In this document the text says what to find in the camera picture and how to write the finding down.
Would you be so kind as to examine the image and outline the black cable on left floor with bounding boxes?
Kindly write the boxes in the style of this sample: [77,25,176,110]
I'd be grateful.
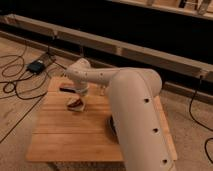
[0,43,64,144]

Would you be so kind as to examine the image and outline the wooden table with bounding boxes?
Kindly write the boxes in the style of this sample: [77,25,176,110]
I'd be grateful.
[25,77,178,163]

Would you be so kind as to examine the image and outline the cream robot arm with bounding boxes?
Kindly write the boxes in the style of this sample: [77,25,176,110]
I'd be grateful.
[66,58,176,171]

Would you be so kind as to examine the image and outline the red pepper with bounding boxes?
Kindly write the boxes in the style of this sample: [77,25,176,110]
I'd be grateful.
[67,99,81,108]

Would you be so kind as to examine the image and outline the black power adapter box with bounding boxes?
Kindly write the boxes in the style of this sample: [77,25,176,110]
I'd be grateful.
[27,61,45,74]

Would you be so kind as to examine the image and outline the wooden frame rail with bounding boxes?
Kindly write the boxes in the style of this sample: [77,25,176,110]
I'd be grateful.
[0,14,213,83]

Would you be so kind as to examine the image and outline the black cable on right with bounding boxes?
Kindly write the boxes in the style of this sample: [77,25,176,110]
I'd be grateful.
[188,75,213,165]

